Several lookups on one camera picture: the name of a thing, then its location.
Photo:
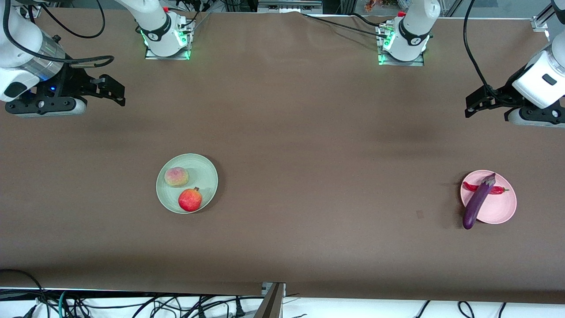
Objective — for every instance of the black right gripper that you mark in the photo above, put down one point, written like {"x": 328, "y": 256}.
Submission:
{"x": 72, "y": 81}

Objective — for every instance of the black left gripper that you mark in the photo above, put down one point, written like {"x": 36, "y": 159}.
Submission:
{"x": 502, "y": 93}

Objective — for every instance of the red chili pepper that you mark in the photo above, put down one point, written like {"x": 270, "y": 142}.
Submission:
{"x": 498, "y": 190}

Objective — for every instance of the purple eggplant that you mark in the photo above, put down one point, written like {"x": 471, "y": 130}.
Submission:
{"x": 477, "y": 203}

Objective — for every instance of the yellow pink peach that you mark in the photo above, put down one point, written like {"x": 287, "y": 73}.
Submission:
{"x": 176, "y": 176}

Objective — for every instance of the red pomegranate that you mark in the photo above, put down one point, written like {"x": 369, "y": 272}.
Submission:
{"x": 190, "y": 200}

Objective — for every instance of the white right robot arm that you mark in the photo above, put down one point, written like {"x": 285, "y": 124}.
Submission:
{"x": 165, "y": 44}

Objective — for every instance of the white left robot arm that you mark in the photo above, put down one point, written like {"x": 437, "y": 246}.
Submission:
{"x": 534, "y": 88}

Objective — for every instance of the pink round plate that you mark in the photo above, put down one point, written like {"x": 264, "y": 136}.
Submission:
{"x": 499, "y": 207}

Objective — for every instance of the pale green round plate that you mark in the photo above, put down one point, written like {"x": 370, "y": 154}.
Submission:
{"x": 203, "y": 172}

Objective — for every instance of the brown table mat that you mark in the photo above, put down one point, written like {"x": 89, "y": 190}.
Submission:
{"x": 282, "y": 110}

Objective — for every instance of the silver metal equipment box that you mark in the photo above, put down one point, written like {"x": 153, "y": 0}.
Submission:
{"x": 287, "y": 5}

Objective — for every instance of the black power plug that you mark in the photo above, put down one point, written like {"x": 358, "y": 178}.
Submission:
{"x": 239, "y": 309}

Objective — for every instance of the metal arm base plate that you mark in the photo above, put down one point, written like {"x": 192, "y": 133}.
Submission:
{"x": 415, "y": 63}
{"x": 154, "y": 56}

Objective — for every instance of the aluminium corner bracket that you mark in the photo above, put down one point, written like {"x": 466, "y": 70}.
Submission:
{"x": 33, "y": 12}
{"x": 540, "y": 23}

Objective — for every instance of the aluminium profile post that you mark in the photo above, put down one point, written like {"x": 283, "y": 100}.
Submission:
{"x": 271, "y": 302}

